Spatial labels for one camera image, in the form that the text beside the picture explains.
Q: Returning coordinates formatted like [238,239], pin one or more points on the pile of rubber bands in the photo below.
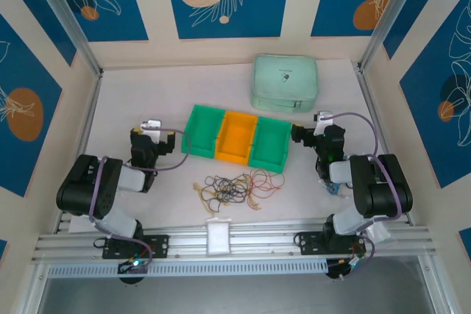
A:
[218,182]

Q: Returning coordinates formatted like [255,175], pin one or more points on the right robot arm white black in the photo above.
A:
[382,185]

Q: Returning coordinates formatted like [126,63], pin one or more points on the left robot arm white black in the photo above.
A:
[84,185]

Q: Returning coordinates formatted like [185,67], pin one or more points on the green plastic bin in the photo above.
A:
[200,128]
[268,143]

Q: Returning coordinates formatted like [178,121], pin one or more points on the mint green zip pouch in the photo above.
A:
[283,78]

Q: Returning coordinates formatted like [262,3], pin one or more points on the orange plastic bin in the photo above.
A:
[235,134]

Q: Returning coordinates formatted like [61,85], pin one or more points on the clear plastic bag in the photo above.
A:
[377,233]

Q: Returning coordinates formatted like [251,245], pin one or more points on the small electronics board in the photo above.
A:
[132,266]
[346,268]

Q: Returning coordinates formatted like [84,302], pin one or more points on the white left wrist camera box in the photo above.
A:
[151,128]

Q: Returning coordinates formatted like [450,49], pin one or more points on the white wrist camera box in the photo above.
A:
[151,128]
[323,118]

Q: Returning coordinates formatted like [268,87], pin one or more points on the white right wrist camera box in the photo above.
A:
[323,118]

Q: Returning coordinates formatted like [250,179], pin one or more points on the aluminium side rail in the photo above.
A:
[375,115]
[82,137]

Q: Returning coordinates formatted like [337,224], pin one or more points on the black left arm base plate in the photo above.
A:
[158,246]

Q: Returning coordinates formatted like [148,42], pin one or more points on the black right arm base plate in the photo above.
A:
[309,242]

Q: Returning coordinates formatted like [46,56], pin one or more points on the aluminium mounting rail frame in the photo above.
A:
[257,238]

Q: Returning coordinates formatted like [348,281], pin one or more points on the aluminium corner post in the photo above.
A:
[388,16]
[66,16]

